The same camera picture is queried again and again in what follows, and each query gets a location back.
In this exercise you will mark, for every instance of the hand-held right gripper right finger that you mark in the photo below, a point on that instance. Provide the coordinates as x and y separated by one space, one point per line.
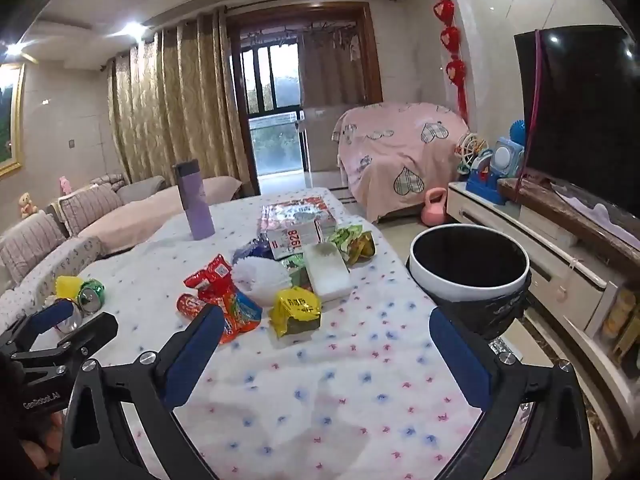
460 360

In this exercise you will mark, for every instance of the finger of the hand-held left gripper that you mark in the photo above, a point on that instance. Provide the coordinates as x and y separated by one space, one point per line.
85 335
52 312

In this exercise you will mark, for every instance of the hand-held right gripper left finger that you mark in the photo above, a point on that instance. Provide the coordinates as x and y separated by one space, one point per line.
192 355

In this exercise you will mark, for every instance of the silver drink can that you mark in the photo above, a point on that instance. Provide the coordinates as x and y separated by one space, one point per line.
72 320

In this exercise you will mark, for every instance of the yellow plastic cup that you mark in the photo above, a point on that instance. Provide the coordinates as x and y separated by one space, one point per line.
67 287

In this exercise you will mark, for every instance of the green drink can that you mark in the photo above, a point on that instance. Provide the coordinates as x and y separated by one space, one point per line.
91 297

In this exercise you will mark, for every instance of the red drink can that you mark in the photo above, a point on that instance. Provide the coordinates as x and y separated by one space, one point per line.
190 306

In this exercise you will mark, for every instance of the orange and blue snack packet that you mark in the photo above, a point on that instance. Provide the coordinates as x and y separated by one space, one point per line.
240 315

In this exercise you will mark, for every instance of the white bin with black bag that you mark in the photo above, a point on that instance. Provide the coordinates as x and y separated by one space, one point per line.
467 287

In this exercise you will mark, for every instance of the red snack packet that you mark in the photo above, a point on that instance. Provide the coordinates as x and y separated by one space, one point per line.
210 277

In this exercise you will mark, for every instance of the white pleated paper liner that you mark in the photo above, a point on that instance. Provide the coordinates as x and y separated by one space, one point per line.
260 280

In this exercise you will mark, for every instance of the yellow snack packet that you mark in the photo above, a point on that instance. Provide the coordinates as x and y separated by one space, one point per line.
295 312

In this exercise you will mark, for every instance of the small green snack packet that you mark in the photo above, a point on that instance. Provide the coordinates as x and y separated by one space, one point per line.
295 270

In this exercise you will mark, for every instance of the white and red carton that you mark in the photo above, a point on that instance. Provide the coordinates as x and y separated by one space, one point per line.
292 241

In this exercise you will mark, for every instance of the white foam box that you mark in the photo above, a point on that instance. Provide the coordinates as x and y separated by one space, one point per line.
327 272

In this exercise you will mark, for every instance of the person's left hand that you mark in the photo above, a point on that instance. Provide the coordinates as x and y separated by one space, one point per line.
45 455

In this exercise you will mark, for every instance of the striped pink cushion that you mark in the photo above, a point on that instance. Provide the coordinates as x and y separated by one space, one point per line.
30 247
90 210

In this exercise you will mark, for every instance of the small teddy bear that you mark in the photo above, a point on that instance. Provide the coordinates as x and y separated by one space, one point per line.
28 205

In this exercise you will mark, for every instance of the blue plastic wrapper bag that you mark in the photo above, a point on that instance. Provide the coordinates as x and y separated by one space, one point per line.
252 251

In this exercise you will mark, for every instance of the pink covered sofa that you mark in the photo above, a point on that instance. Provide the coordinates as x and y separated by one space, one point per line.
130 215

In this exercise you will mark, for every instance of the pink plush toy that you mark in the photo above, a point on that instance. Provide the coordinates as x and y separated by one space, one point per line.
65 185

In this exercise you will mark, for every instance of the white star print tablecloth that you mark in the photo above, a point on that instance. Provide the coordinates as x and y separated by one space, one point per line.
320 390

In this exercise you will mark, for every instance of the cream television cabinet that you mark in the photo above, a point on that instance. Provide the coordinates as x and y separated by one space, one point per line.
550 255

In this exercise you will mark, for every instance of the green and orange snack packet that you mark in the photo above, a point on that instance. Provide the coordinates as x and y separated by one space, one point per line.
361 250

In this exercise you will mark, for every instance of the pink kettlebell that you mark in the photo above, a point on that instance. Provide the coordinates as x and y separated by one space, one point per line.
434 210

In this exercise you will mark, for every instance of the purple insulated bottle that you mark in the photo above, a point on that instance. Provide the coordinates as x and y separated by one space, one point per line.
195 200

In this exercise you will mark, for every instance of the crumpled pale green wrapper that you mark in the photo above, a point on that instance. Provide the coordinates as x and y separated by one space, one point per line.
342 239

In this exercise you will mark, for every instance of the orange puzzle box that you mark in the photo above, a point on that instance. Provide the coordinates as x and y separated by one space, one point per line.
295 212

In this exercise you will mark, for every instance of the brown wooden board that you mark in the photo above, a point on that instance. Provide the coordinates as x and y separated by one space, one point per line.
565 215

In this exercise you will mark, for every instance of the blue plastic toy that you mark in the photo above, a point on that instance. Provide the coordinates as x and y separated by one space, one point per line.
482 180

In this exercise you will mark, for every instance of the gold framed painting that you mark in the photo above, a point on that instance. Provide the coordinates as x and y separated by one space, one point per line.
10 120

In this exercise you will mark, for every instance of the white and blue toy box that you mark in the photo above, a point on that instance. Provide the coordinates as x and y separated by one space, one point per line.
507 157

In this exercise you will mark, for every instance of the blue spiky ball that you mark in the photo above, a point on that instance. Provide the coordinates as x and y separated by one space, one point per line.
516 131

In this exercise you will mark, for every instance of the gold patterned curtain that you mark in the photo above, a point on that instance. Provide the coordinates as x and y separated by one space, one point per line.
170 105

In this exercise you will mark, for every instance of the black television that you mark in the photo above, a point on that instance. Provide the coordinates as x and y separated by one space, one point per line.
585 120

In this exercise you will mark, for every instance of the wooden framed balcony door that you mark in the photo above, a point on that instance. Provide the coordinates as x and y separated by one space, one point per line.
272 80

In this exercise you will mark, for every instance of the red hanging knot decoration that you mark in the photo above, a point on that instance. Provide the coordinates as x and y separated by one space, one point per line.
450 37

